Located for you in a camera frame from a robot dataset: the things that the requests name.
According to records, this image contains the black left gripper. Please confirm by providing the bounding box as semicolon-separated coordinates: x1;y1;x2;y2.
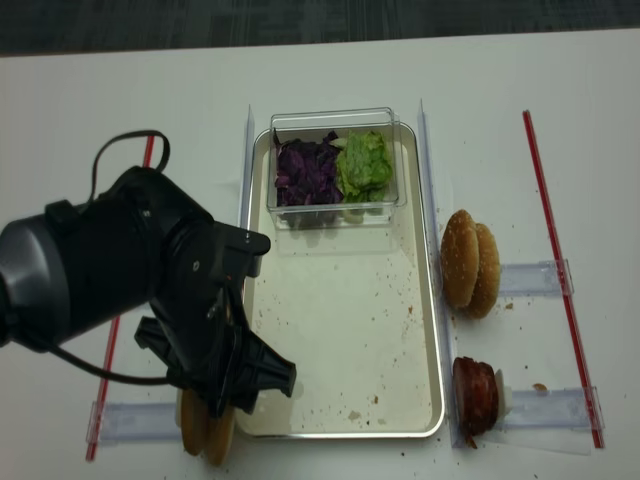
134;220;297;418

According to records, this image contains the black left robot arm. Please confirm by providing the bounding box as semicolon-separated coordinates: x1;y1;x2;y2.
1;167;296;418

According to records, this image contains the green lettuce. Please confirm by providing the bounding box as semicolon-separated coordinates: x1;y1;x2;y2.
336;131;393;203

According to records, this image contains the sliced meat patty stack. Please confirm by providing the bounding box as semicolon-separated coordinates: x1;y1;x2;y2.
453;357;499;437

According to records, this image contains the white meat pusher block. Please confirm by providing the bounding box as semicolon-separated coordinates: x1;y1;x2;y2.
495;369;513;420

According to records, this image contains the metal baking tray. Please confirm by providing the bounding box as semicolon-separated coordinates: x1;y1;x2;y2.
236;125;445;439

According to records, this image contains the purple cabbage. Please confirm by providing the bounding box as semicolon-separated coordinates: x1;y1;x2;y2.
273;131;343;207

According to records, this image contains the clear plastic salad container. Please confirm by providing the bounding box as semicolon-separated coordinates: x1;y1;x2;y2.
266;107;407;230

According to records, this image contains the sesame bun top front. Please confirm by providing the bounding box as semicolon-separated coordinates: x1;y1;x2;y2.
440;209;479;309

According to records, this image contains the sesame bun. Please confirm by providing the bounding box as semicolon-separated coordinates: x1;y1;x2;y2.
440;209;479;309
466;223;501;319

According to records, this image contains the sesame bun top rear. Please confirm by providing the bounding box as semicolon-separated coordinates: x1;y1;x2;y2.
466;223;501;319

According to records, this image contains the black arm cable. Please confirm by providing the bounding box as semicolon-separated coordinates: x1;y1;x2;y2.
9;129;172;386

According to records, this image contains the clear left lower bracket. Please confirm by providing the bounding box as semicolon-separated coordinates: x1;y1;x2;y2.
86;402;181;445

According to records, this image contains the left clear long rail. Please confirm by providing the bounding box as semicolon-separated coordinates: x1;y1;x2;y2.
239;107;255;229

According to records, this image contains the left red rail strip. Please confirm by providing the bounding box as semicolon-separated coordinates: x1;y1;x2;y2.
84;135;156;462

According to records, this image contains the red rail strip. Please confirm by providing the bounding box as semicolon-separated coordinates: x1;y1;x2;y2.
522;110;606;450
84;135;156;462

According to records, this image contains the clear bun holder bracket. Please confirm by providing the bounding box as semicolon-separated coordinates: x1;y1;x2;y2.
499;259;574;297

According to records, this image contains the clear meat holder bracket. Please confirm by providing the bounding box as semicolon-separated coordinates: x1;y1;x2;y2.
496;386;605;431

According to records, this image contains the right red rail strip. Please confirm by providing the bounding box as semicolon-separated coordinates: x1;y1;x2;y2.
522;110;606;450

